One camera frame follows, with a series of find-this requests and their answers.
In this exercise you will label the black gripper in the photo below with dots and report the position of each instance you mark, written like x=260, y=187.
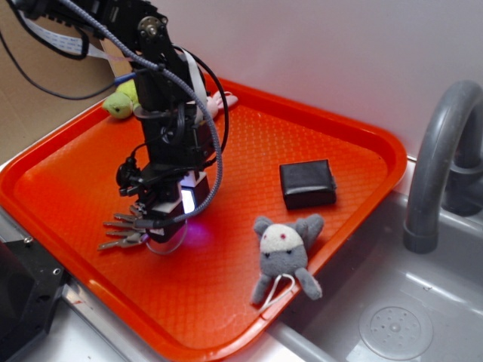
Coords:
x=175, y=145

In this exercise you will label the silver keys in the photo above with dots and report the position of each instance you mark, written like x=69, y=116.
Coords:
x=129, y=230

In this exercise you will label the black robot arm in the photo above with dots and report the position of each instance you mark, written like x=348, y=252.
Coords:
x=166, y=77

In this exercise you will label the grey plush mouse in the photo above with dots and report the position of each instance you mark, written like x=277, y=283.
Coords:
x=284, y=254

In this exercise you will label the pink plush bunny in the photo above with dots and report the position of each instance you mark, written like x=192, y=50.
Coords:
x=219, y=102

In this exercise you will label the orange plastic tray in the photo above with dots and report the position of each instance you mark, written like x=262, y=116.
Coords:
x=194, y=303

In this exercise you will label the green plush turtle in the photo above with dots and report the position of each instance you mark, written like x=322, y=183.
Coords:
x=122, y=103

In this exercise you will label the black rectangular block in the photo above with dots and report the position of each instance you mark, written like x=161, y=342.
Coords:
x=307, y=184

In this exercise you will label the black metal base block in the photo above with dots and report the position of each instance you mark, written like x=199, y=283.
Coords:
x=32, y=282

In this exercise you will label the grey toy sink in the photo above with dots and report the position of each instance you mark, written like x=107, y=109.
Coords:
x=381, y=302

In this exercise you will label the grey plastic faucet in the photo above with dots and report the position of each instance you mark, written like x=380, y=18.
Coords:
x=448, y=172

